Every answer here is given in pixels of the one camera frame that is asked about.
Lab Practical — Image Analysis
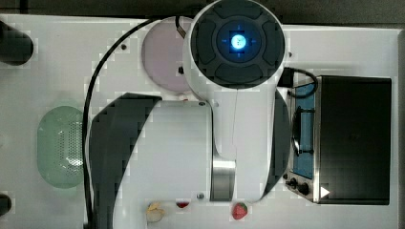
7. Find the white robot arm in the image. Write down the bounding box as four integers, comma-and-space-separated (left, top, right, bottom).
88, 0, 289, 229

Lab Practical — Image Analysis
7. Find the green oval strainer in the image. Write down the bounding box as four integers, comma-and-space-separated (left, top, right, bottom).
37, 106, 83, 189

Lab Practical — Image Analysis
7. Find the lilac round plate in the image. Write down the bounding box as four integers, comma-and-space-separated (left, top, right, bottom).
141, 16, 190, 93

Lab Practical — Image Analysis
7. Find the dark red plush fruit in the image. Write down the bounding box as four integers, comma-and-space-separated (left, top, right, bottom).
176, 201, 190, 209

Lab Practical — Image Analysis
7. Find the red plush strawberry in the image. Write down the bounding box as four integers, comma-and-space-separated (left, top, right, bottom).
231, 202, 248, 220

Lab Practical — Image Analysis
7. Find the yellow plush banana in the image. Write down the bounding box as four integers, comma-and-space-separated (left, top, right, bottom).
146, 202, 165, 222

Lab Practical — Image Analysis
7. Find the black toaster oven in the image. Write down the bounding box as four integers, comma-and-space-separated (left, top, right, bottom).
284, 75, 392, 205

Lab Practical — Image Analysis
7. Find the black round pot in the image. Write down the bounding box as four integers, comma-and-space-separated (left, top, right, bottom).
0, 21, 33, 66

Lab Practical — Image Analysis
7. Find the dark round object bottom left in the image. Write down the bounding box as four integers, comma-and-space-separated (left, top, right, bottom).
0, 194, 12, 216

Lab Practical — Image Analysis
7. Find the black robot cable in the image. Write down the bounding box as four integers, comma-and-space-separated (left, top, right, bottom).
81, 15, 192, 229

